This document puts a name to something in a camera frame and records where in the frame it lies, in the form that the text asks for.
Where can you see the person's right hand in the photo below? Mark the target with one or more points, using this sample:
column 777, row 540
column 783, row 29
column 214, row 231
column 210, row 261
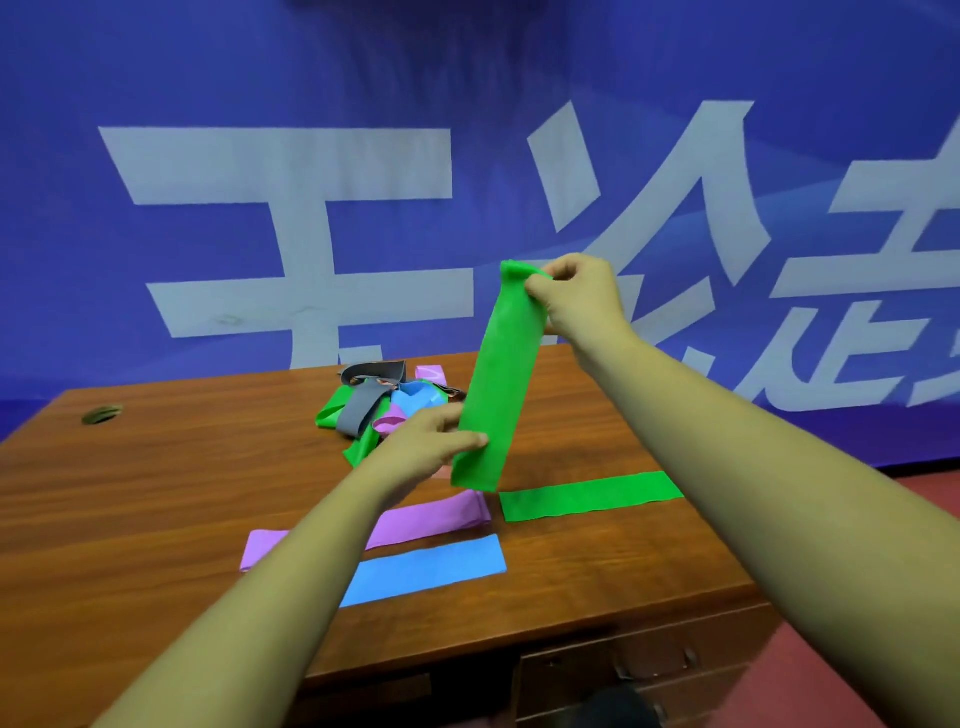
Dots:
column 585, row 300

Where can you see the person's left hand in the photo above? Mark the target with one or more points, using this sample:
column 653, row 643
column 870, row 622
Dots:
column 409, row 454

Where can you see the person's left thumb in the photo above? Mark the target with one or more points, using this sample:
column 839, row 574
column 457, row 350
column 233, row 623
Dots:
column 463, row 445

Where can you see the person's right thumb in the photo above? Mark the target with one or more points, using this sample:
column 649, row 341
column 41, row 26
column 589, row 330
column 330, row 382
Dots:
column 540, row 289

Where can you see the green elastic band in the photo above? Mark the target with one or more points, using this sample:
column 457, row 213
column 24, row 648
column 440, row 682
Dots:
column 496, row 382
column 331, row 412
column 592, row 495

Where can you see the person's right forearm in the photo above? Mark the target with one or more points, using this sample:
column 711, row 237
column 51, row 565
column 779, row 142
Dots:
column 765, row 495

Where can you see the person's left forearm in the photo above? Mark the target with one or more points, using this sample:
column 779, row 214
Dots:
column 285, row 600

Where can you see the crumpled blue elastic band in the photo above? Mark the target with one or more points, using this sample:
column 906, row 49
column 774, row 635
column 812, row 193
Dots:
column 420, row 397

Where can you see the crumpled purple elastic band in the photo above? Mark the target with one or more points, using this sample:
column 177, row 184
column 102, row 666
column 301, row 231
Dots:
column 388, row 424

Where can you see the folded purple elastic band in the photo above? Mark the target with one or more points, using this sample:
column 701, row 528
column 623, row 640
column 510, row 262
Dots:
column 430, row 374

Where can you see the grey elastic band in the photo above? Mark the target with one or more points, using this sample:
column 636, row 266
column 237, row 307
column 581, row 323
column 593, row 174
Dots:
column 361, row 407

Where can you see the crumpled green elastic band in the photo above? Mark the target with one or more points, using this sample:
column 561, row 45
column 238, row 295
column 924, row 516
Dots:
column 331, row 412

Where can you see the black chair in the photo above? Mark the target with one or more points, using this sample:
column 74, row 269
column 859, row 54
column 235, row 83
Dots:
column 616, row 709

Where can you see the brown wooden desk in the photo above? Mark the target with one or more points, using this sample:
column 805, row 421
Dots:
column 150, row 495

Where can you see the wooden desk drawer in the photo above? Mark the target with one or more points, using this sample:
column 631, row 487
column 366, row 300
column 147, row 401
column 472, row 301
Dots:
column 720, row 652

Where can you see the blue banner with white print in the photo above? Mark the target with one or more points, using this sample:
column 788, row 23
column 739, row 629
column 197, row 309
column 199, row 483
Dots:
column 225, row 97

